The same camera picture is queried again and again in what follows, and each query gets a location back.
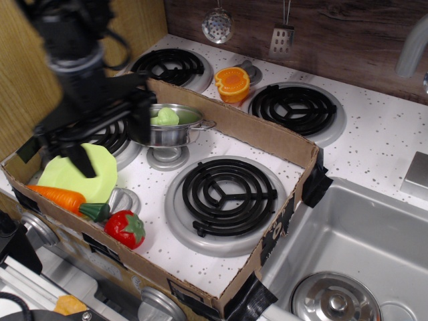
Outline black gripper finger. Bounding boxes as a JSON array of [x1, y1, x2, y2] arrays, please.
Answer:
[[65, 144, 96, 179], [128, 96, 154, 145]]

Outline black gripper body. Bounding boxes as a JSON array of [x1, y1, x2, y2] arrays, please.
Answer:
[[31, 59, 156, 157]]

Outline orange toy carrot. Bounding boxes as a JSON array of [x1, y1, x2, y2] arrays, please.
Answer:
[[27, 185, 110, 223]]

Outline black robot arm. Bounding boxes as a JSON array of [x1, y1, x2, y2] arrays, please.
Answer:
[[16, 1, 156, 178]]

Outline light green plastic plate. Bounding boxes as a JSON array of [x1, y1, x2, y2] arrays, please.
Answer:
[[37, 143, 118, 203]]

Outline green toy broccoli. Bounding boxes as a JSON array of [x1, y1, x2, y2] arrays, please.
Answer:
[[150, 107, 180, 126]]

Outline front left black burner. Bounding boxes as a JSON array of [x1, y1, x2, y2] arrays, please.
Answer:
[[52, 113, 134, 156]]

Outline small steel pot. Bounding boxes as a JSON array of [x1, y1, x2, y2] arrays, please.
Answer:
[[145, 104, 217, 148]]

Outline grey stove knob centre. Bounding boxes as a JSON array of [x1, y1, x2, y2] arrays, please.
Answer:
[[146, 146, 190, 171]]

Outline grey stove knob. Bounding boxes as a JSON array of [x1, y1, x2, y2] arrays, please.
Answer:
[[146, 146, 190, 171], [108, 187, 141, 214], [235, 60, 263, 86]]

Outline back left black burner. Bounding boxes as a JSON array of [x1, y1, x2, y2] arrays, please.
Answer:
[[130, 48, 208, 86]]

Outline grey stove knob front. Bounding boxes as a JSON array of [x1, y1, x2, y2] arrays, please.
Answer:
[[108, 187, 141, 214]]

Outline cardboard fence box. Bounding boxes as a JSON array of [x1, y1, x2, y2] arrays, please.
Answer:
[[1, 80, 322, 320]]

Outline red toy strawberry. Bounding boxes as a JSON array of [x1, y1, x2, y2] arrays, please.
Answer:
[[104, 210, 146, 249]]

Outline silver oven dial left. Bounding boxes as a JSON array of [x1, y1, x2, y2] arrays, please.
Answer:
[[21, 212, 60, 250]]

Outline silver oven dial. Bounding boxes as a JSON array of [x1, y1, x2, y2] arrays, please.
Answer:
[[138, 286, 187, 321], [21, 212, 60, 250]]

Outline orange toy fruit half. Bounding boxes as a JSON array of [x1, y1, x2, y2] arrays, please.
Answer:
[[214, 67, 250, 104]]

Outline black clamp block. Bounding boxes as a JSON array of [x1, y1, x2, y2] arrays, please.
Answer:
[[1, 211, 43, 275]]

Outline front right black burner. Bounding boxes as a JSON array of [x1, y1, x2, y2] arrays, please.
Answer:
[[182, 158, 279, 237]]

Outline hanging silver strainer ladle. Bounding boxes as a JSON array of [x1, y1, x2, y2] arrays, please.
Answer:
[[201, 1, 235, 44]]

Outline grey stove knob back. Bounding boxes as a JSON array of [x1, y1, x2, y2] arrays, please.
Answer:
[[235, 60, 263, 86]]

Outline small orange yellow object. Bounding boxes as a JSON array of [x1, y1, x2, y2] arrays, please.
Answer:
[[53, 295, 87, 316]]

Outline hanging silver spatula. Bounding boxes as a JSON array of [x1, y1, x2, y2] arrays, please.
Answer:
[[268, 1, 295, 60]]

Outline silver oven dial right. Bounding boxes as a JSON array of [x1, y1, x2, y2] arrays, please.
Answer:
[[138, 286, 187, 321]]

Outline steel sink basin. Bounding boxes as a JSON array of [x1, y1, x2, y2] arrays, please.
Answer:
[[261, 178, 427, 320]]

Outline steel pot lid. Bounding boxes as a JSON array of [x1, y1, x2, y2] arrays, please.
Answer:
[[289, 271, 383, 321]]

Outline grey faucet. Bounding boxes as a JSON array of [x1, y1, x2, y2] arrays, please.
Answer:
[[395, 15, 427, 78]]

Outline black cable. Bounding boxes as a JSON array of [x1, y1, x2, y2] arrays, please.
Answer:
[[0, 291, 33, 321]]

